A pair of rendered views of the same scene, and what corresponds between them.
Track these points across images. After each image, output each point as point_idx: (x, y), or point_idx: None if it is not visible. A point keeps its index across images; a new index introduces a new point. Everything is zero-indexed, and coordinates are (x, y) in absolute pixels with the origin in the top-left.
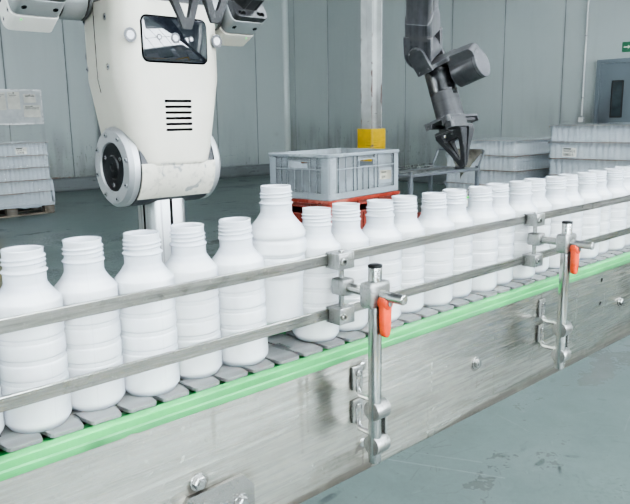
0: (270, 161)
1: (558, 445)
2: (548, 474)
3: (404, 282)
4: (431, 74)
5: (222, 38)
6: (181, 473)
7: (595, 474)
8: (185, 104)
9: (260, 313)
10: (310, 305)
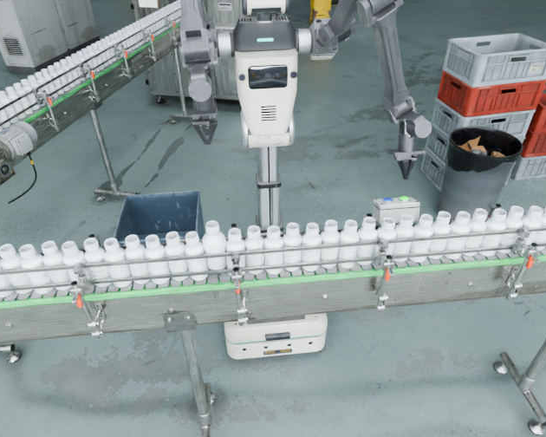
0: (448, 45)
1: (544, 297)
2: (516, 312)
3: (286, 260)
4: (399, 122)
5: (314, 58)
6: (164, 307)
7: None
8: (272, 107)
9: (198, 267)
10: (228, 264)
